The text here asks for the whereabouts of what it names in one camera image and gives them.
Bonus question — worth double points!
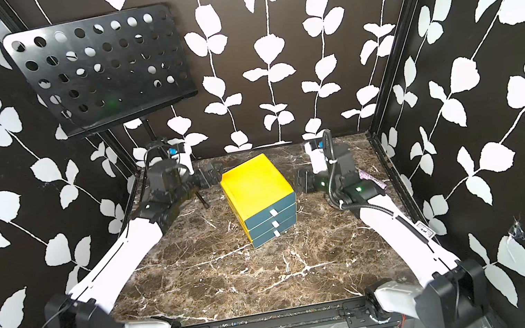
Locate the yellow teal drawer cabinet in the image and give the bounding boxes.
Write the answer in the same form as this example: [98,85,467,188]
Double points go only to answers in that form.
[220,154,298,249]

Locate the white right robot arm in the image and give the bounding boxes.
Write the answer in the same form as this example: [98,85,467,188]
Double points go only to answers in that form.
[296,169,489,328]

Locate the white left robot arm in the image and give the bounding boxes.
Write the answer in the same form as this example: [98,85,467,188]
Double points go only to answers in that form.
[44,162,223,328]

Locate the purple rhinestone microphone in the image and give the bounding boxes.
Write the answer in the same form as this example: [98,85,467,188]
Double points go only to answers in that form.
[358,169,387,190]

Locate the black perforated music stand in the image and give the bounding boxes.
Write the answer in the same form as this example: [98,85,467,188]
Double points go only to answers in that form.
[3,4,198,138]

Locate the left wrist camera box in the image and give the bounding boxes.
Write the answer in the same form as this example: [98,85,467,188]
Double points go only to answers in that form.
[147,159,181,193]

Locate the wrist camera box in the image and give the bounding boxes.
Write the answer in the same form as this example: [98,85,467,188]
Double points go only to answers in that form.
[147,159,181,193]
[324,143,357,176]

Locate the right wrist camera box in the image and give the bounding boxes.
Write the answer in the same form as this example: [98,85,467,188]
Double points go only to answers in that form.
[324,143,357,176]

